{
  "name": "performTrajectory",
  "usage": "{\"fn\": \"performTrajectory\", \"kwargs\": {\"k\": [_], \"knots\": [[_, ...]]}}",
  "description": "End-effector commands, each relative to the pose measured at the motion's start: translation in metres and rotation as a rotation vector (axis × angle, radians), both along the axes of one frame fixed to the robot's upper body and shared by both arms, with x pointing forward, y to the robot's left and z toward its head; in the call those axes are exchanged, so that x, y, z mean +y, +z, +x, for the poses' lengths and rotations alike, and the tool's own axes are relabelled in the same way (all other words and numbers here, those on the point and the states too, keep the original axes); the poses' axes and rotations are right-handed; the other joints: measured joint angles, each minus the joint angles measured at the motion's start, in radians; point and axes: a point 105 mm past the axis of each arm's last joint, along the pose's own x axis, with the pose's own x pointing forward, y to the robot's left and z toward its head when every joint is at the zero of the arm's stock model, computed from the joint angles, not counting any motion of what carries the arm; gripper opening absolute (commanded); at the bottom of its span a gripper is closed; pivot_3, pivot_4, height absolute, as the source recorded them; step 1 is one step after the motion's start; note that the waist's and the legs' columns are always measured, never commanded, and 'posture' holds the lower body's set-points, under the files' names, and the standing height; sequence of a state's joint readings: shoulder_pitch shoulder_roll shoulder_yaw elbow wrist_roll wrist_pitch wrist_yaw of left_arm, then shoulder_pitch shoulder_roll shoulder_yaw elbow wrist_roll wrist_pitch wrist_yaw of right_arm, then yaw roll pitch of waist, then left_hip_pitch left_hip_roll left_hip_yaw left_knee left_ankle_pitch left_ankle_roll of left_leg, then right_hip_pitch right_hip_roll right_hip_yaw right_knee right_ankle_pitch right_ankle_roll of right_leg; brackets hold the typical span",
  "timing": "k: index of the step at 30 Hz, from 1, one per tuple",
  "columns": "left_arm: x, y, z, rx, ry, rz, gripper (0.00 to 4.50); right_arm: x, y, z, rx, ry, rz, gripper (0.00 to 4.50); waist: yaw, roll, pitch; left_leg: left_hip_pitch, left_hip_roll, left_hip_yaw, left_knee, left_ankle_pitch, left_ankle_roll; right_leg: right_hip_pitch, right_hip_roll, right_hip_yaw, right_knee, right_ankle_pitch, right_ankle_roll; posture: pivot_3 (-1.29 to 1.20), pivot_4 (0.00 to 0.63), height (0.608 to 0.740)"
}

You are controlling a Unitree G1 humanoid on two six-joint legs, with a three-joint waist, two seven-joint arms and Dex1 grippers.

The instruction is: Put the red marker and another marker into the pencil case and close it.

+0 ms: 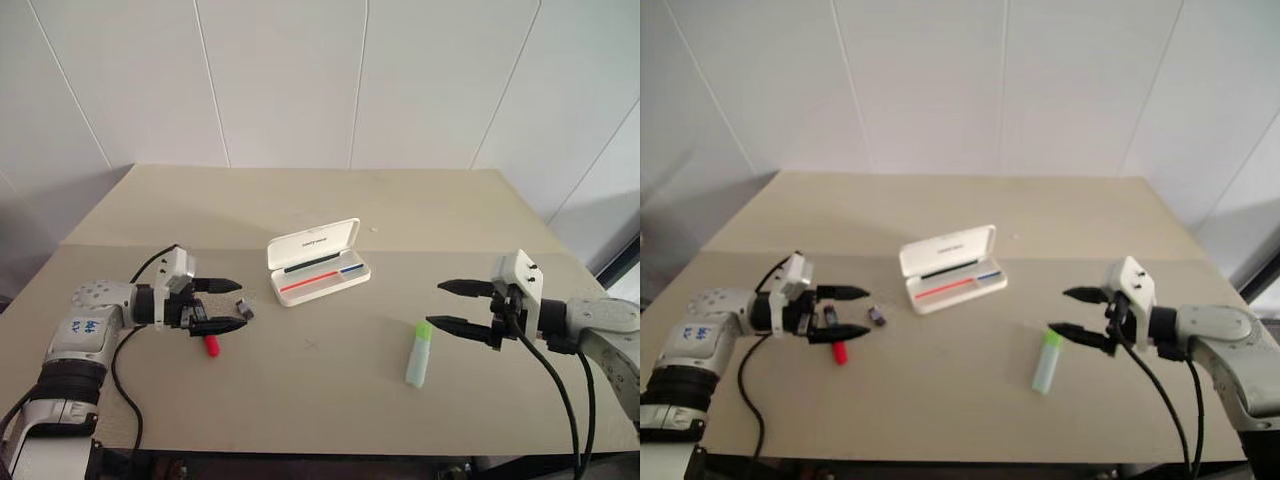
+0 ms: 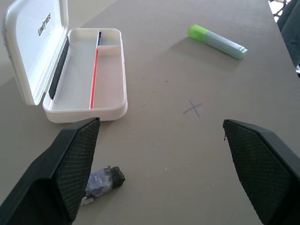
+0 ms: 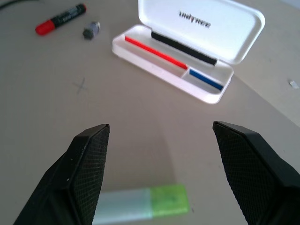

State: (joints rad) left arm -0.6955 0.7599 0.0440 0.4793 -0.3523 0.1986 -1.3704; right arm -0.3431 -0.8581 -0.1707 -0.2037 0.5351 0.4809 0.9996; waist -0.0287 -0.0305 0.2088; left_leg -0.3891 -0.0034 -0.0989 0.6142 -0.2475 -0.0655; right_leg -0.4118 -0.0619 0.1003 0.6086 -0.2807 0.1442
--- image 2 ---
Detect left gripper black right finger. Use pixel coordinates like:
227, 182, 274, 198
222, 119, 300, 225

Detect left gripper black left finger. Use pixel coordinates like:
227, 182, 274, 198
0, 117, 101, 225

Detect black eraser with wrapper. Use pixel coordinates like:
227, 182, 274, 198
81, 165, 126, 206

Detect green highlighter pen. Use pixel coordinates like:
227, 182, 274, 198
187, 24, 248, 60

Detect white plastic box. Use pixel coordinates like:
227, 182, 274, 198
1, 0, 128, 124

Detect dark mesh chair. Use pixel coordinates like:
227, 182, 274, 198
268, 0, 300, 75

